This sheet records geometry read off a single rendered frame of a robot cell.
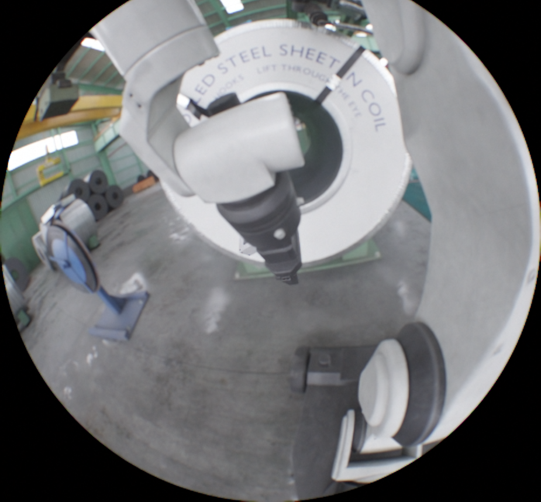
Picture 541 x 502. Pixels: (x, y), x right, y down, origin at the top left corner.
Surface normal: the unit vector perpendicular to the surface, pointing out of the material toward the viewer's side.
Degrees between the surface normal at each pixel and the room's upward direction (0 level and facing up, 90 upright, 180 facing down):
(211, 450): 0
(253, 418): 0
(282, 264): 30
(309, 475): 0
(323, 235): 90
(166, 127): 88
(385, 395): 22
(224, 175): 120
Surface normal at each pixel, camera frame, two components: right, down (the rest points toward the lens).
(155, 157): 0.03, 0.87
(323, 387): -0.24, -0.85
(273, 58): -0.09, 0.51
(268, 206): 0.14, 0.14
